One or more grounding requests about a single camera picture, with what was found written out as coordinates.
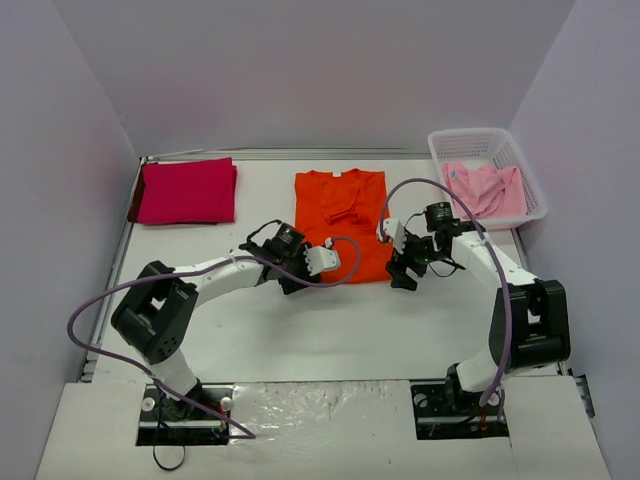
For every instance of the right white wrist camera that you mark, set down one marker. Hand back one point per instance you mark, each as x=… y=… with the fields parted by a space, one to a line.
x=392 y=231

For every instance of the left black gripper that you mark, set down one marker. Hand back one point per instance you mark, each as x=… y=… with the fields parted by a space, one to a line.
x=293 y=279

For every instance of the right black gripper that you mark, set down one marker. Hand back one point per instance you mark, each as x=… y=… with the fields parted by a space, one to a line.
x=407 y=257

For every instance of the pink t-shirt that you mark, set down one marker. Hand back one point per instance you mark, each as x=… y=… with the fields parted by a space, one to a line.
x=487 y=191

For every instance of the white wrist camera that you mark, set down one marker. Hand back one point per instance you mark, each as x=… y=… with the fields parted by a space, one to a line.
x=392 y=231
x=320 y=259

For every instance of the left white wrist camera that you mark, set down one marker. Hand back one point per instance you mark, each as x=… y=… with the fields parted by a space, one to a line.
x=320 y=259

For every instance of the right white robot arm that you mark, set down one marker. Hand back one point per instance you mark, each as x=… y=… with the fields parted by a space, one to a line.
x=529 y=326

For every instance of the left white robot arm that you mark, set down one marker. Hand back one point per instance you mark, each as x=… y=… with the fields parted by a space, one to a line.
x=154 y=315

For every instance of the orange t-shirt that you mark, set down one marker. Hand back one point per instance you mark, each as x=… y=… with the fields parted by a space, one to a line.
x=348 y=204

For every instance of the folded magenta t-shirt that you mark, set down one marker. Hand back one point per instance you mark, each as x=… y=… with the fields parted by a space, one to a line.
x=199 y=192

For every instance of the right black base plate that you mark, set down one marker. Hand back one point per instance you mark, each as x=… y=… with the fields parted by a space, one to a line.
x=436 y=418

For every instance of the white plastic basket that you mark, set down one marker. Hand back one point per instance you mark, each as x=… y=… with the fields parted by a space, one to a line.
x=476 y=147

